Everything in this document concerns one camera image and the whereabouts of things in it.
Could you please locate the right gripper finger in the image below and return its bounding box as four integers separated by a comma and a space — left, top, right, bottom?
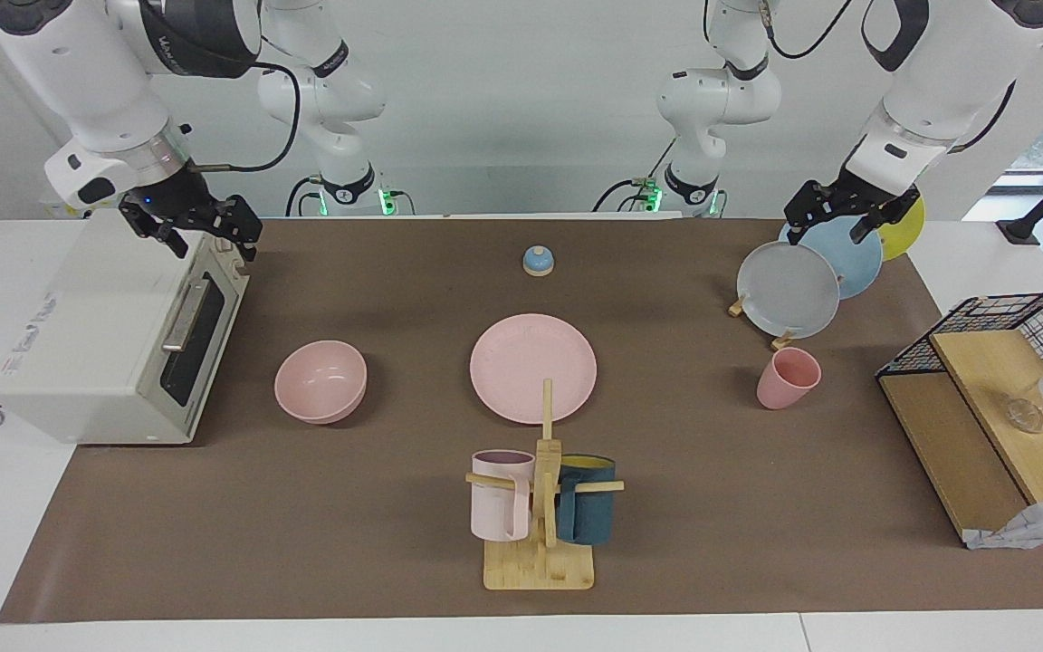
214, 196, 263, 264
120, 204, 189, 260

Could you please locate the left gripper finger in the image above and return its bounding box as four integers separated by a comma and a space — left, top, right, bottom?
850, 187, 922, 244
784, 181, 836, 247

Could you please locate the pink bowl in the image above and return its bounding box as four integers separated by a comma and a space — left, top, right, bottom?
273, 340, 368, 425

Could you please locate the pink cup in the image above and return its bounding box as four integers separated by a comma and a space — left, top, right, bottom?
756, 347, 822, 411

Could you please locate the yellow plate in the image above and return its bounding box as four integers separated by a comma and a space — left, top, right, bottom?
875, 195, 926, 262

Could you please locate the light blue plate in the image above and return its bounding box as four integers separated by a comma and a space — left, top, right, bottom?
780, 215, 885, 300

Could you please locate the grey plate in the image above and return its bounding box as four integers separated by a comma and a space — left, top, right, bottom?
737, 241, 841, 340

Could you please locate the beige toaster oven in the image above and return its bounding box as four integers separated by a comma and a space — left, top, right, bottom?
0, 208, 251, 446

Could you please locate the wooden plate rack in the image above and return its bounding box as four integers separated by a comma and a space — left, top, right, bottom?
727, 292, 797, 352

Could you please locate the clear glass item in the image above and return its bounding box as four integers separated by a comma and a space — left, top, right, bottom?
1006, 397, 1043, 435

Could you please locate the wooden shelf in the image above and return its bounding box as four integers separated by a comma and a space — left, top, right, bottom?
878, 328, 1043, 544

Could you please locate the pink plate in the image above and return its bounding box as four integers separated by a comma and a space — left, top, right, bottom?
469, 313, 598, 426

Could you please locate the brown table mat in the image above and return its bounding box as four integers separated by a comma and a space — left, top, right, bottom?
0, 217, 1043, 624

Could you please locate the grey marbled sheet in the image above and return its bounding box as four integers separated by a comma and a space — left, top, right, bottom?
964, 493, 1043, 551

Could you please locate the dark teal mug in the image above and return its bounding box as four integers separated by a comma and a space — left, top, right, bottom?
556, 455, 617, 546

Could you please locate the pink mug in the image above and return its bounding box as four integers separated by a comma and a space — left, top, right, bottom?
470, 450, 536, 542

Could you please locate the wooden mug tree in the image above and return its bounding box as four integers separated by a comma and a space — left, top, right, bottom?
465, 379, 626, 591

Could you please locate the black right base cable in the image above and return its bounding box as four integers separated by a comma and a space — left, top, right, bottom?
284, 175, 325, 218

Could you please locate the black base cable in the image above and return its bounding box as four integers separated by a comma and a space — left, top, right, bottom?
284, 175, 325, 218
592, 136, 681, 215

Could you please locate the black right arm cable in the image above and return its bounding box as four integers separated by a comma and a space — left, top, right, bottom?
187, 62, 302, 174

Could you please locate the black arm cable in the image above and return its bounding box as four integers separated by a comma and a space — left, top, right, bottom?
187, 62, 302, 174
703, 0, 871, 62

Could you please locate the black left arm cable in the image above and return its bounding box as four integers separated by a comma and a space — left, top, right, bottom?
703, 0, 871, 62

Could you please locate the black left base cable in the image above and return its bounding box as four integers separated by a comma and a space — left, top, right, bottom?
592, 136, 681, 215

